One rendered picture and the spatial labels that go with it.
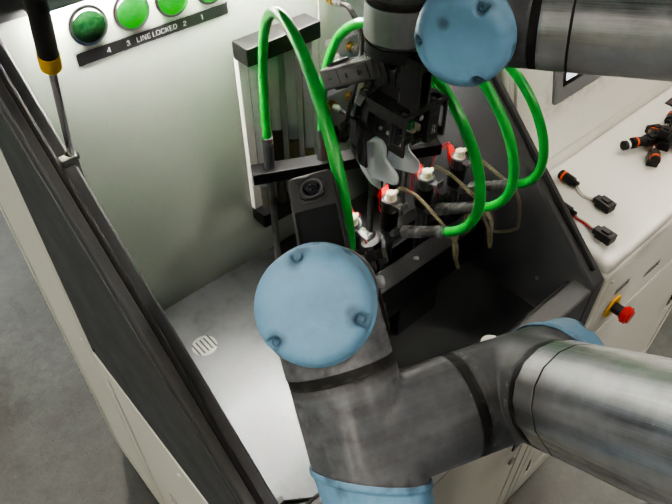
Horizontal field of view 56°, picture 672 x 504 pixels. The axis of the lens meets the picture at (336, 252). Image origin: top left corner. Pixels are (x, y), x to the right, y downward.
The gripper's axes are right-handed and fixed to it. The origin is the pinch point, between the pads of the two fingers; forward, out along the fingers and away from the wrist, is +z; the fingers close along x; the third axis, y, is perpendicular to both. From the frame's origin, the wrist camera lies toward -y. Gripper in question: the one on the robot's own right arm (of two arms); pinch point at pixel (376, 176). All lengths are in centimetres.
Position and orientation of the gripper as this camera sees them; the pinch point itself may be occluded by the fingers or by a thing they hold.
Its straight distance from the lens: 83.8
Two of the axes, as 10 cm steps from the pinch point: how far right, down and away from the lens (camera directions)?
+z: 0.0, 7.1, 7.1
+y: 6.6, 5.3, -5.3
